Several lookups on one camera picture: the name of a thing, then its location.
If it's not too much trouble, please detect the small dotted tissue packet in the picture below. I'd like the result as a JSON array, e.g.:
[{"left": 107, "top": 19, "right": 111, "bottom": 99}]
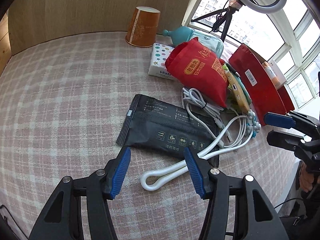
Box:
[{"left": 148, "top": 43, "right": 175, "bottom": 80}]

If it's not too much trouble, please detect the black tripod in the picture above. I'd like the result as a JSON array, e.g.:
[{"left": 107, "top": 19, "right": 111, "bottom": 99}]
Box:
[{"left": 191, "top": 0, "right": 242, "bottom": 43}]

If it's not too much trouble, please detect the wooden slat panel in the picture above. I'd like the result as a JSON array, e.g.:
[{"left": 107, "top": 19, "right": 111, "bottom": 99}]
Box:
[{"left": 0, "top": 17, "right": 12, "bottom": 73}]

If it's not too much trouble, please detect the phone in yellow case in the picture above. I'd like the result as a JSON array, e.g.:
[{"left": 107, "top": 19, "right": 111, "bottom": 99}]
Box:
[{"left": 225, "top": 69, "right": 251, "bottom": 112}]

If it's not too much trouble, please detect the dark cloth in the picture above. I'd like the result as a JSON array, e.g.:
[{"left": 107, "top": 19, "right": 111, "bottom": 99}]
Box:
[{"left": 279, "top": 195, "right": 320, "bottom": 240}]

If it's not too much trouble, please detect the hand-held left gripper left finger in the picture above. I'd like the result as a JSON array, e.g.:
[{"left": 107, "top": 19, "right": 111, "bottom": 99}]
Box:
[{"left": 29, "top": 147, "right": 132, "bottom": 240}]

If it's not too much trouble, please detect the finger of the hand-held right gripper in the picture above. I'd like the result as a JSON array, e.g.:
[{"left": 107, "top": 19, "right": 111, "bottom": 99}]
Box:
[
  {"left": 264, "top": 111, "right": 320, "bottom": 135},
  {"left": 267, "top": 130, "right": 309, "bottom": 153}
]

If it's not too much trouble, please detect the light wooden back panel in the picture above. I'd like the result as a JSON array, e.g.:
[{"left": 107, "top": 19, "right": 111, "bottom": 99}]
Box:
[{"left": 7, "top": 0, "right": 200, "bottom": 57}]

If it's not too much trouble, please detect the person's right hand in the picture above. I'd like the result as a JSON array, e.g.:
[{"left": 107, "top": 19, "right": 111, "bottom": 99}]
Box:
[{"left": 299, "top": 166, "right": 316, "bottom": 198}]

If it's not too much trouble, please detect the orange paper cup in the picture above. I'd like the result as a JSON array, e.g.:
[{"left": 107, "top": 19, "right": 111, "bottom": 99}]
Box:
[{"left": 125, "top": 7, "right": 161, "bottom": 48}]

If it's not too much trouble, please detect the blue flower-shaped clip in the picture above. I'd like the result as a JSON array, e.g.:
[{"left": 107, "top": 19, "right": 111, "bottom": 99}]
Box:
[{"left": 246, "top": 110, "right": 262, "bottom": 138}]

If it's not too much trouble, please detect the teal bottle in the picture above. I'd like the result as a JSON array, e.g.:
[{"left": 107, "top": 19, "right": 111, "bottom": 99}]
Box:
[{"left": 163, "top": 26, "right": 224, "bottom": 58}]

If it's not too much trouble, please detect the black wet wipe pack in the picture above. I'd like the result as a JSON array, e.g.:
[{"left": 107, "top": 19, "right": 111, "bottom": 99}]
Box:
[{"left": 116, "top": 94, "right": 220, "bottom": 168}]

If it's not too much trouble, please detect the red drawstring bag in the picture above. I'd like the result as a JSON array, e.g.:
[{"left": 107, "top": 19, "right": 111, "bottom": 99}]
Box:
[{"left": 165, "top": 37, "right": 232, "bottom": 108}]

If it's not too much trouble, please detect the white cable bundle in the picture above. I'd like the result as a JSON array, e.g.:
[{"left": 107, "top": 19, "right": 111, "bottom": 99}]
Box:
[{"left": 181, "top": 87, "right": 253, "bottom": 148}]

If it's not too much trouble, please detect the red box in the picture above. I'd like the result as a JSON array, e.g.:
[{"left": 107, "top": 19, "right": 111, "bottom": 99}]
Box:
[{"left": 229, "top": 43, "right": 295, "bottom": 128}]

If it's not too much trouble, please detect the white flexible phone holder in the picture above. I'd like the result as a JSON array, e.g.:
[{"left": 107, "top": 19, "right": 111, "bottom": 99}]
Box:
[{"left": 140, "top": 114, "right": 250, "bottom": 192}]

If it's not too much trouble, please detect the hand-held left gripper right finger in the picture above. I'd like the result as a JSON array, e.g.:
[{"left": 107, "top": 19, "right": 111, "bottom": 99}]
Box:
[{"left": 184, "top": 146, "right": 283, "bottom": 240}]

